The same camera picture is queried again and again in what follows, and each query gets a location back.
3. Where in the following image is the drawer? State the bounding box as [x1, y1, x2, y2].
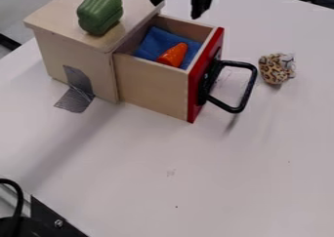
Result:
[111, 14, 260, 124]

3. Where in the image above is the green toy pepper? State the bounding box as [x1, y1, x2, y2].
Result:
[75, 0, 124, 36]

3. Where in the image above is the spotted plush toy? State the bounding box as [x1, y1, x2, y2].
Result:
[257, 53, 298, 86]

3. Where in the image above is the cabinet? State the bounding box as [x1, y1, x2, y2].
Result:
[21, 0, 166, 104]

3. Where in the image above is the orange toy carrot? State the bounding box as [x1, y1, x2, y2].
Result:
[154, 42, 189, 68]

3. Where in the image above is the blue cloth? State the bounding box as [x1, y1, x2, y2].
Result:
[131, 25, 204, 71]

